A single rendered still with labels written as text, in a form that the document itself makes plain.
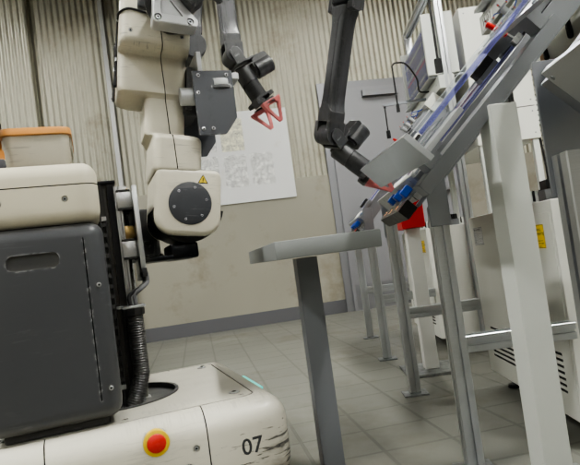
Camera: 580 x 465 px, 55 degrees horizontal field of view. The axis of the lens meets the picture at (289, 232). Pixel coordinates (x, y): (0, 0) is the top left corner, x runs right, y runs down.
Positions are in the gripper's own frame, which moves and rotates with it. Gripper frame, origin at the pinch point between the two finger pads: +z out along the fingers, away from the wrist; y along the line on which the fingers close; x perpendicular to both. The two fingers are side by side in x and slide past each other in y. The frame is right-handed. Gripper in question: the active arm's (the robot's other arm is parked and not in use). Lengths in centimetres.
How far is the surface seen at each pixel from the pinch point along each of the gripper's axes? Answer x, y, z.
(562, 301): 0, -18, 50
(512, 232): 0, -45, 24
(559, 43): -79, 29, 16
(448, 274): 12.5, -23.0, 23.2
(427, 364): 36, 85, 60
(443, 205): 0.0, -24.6, 12.1
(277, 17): -131, 358, -176
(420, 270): 5, 84, 34
